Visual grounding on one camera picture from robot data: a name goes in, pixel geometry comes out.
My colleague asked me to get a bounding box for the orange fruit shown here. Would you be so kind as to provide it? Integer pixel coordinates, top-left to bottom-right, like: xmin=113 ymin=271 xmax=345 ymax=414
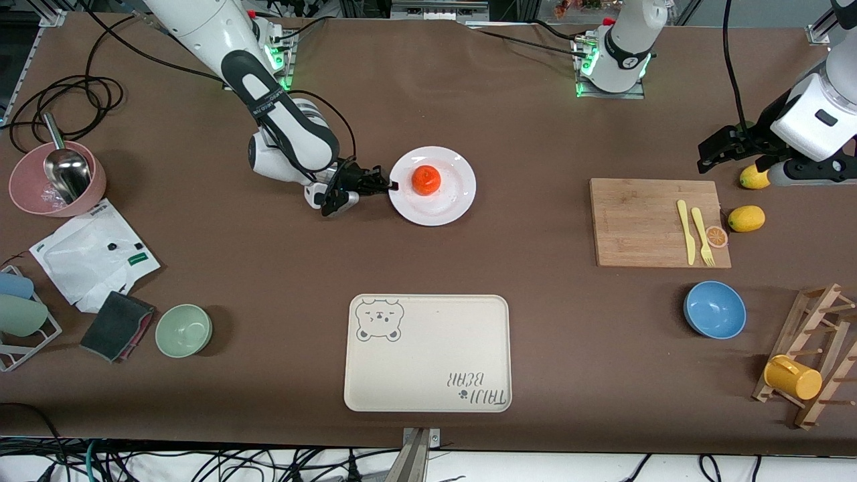
xmin=411 ymin=165 xmax=443 ymax=197

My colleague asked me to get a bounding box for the white round plate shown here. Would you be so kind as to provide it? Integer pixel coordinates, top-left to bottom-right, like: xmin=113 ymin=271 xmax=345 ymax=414
xmin=388 ymin=146 xmax=477 ymax=227

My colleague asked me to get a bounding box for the yellow plastic fork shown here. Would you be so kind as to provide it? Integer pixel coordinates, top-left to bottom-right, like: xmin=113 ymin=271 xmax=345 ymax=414
xmin=691 ymin=208 xmax=716 ymax=267

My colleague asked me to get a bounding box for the yellow plastic knife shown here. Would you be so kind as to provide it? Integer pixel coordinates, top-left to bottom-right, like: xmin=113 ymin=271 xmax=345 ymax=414
xmin=677 ymin=199 xmax=697 ymax=266

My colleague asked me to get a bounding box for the bamboo cutting board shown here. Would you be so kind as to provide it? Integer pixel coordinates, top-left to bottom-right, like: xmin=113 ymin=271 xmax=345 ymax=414
xmin=589 ymin=178 xmax=732 ymax=269

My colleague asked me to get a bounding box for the blue bowl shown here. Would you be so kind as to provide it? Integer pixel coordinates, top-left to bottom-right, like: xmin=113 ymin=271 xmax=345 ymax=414
xmin=683 ymin=280 xmax=747 ymax=340

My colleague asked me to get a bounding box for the cream bear print tray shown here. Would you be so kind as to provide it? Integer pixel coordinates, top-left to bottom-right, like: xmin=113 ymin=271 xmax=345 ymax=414
xmin=343 ymin=294 xmax=513 ymax=413

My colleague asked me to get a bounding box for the wooden peg rack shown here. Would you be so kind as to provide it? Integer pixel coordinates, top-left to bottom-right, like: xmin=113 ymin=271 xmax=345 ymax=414
xmin=752 ymin=283 xmax=857 ymax=430

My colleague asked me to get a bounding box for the pale green bowl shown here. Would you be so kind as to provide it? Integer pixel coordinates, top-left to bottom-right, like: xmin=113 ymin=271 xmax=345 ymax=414
xmin=155 ymin=304 xmax=214 ymax=359

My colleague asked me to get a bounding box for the yellow cup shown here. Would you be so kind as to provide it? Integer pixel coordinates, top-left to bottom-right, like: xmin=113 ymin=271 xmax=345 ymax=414
xmin=763 ymin=355 xmax=823 ymax=401

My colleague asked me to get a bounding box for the dark grey folded cloth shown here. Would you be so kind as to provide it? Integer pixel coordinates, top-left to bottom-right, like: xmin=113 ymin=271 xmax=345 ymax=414
xmin=79 ymin=291 xmax=156 ymax=364

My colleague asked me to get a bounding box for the white plastic bag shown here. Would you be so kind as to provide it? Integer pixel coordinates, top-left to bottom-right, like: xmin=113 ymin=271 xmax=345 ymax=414
xmin=29 ymin=199 xmax=161 ymax=314

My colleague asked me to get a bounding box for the metal scoop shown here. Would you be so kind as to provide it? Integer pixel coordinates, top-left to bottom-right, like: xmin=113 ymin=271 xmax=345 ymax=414
xmin=42 ymin=112 xmax=92 ymax=205

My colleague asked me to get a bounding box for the pink bowl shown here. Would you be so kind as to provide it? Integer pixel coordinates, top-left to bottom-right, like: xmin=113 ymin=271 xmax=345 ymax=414
xmin=9 ymin=141 xmax=106 ymax=217

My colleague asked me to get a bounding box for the pale blue cup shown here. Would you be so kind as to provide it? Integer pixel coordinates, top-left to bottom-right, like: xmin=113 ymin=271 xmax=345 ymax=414
xmin=0 ymin=272 xmax=34 ymax=300

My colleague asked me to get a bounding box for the pale green cup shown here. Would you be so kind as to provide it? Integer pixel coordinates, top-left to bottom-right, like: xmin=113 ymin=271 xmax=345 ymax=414
xmin=0 ymin=295 xmax=49 ymax=337

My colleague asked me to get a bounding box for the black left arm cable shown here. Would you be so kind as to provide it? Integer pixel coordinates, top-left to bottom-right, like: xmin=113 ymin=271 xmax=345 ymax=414
xmin=723 ymin=0 xmax=747 ymax=131

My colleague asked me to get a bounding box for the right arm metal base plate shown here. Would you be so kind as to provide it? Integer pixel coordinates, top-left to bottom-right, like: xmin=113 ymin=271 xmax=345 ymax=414
xmin=264 ymin=30 xmax=297 ymax=91

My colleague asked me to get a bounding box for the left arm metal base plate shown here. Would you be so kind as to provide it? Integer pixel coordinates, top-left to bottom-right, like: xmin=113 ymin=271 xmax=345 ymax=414
xmin=574 ymin=33 xmax=647 ymax=100

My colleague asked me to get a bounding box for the black cable to arm base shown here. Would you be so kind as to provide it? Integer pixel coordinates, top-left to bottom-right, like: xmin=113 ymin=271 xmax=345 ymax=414
xmin=462 ymin=20 xmax=590 ymax=58

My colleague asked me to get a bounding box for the coiled black cable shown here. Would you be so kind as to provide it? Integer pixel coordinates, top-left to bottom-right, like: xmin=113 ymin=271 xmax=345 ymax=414
xmin=10 ymin=12 xmax=151 ymax=155

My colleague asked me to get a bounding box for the metal table edge bracket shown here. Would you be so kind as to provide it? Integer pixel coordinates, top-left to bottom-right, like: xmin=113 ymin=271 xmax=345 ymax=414
xmin=385 ymin=427 xmax=441 ymax=482

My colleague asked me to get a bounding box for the grey wire cup holder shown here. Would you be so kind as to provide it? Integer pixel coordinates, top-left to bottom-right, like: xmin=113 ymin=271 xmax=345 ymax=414
xmin=0 ymin=265 xmax=63 ymax=373

